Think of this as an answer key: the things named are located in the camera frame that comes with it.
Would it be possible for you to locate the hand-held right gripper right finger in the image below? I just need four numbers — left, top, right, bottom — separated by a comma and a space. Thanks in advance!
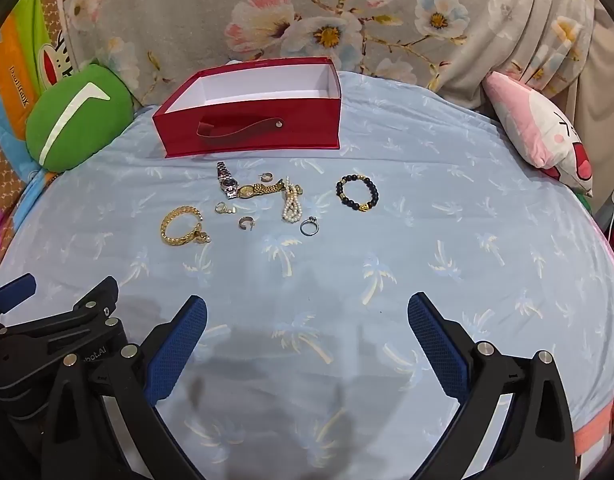
407, 292, 576, 480

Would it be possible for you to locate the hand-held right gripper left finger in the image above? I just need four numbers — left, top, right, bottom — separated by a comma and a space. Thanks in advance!
39, 295, 208, 480

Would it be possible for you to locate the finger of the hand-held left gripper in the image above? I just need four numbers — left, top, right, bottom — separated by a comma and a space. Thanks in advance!
0, 274, 38, 328
0, 276, 122, 346

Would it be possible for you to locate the gold chain bracelet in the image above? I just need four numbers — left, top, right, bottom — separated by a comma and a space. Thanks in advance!
160, 206, 204, 247

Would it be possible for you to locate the silver wristwatch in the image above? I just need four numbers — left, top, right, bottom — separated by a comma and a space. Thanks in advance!
216, 161, 238, 200

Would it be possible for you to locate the black bead bracelet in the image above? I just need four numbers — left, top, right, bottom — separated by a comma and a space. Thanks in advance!
335, 173, 380, 213

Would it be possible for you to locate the gold wristwatch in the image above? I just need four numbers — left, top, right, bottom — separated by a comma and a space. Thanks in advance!
237, 182, 286, 200

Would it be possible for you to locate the pearl bracelet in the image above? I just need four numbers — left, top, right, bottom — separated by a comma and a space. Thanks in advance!
280, 175, 304, 224

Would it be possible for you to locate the red box with strap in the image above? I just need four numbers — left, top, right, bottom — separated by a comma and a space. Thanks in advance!
152, 56, 342, 159

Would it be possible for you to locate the light blue palm-print sheet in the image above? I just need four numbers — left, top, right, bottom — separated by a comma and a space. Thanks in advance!
0, 69, 614, 480

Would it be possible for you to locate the orange cloth strip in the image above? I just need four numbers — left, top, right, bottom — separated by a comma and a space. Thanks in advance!
574, 400, 614, 457

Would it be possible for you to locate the green pillow with white stripe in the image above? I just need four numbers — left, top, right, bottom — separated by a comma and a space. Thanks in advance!
25, 63, 134, 172

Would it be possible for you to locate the colourful cartoon blanket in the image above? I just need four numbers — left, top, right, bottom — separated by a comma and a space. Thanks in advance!
0, 0, 88, 288

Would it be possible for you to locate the pink cartoon pillow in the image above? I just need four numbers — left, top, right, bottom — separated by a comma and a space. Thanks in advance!
482, 70, 594, 198

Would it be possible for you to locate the grey floral blanket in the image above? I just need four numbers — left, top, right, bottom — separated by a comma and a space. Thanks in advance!
56, 0, 605, 112

